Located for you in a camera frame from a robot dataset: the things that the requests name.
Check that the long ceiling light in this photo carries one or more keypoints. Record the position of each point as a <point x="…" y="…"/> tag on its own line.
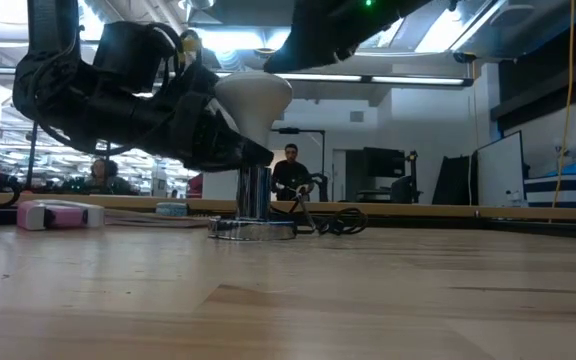
<point x="418" y="80"/>

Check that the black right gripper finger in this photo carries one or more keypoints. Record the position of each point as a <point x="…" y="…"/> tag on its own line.
<point x="288" y="60"/>

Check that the black metal table frame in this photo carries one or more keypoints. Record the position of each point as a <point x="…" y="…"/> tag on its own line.
<point x="518" y="227"/>

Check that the pink and white box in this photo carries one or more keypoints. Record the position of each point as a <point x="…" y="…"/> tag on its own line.
<point x="63" y="216"/>

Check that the red chair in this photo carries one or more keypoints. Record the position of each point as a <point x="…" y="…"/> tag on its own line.
<point x="195" y="185"/>

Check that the black monitor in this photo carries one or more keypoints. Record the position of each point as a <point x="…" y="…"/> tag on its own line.
<point x="383" y="162"/>

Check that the brown cardboard sheet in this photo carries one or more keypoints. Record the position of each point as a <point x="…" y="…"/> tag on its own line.
<point x="143" y="220"/>

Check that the light brown wooden desk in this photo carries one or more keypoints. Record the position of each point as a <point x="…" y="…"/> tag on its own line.
<point x="418" y="210"/>

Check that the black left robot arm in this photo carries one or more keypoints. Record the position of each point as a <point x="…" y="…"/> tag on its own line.
<point x="53" y="25"/>

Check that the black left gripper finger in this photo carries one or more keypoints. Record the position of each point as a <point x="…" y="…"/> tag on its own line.
<point x="218" y="150"/>

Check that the person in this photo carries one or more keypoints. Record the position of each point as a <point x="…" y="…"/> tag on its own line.
<point x="103" y="172"/>
<point x="290" y="175"/>

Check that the black panel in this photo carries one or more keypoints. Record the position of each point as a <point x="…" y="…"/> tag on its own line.
<point x="453" y="180"/>

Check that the blue white striped box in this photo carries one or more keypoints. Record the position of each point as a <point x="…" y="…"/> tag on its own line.
<point x="568" y="190"/>

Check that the chrome lamp socket base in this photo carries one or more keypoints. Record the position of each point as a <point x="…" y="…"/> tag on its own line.
<point x="253" y="195"/>

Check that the whiteboard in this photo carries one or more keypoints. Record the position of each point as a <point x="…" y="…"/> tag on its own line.
<point x="500" y="170"/>

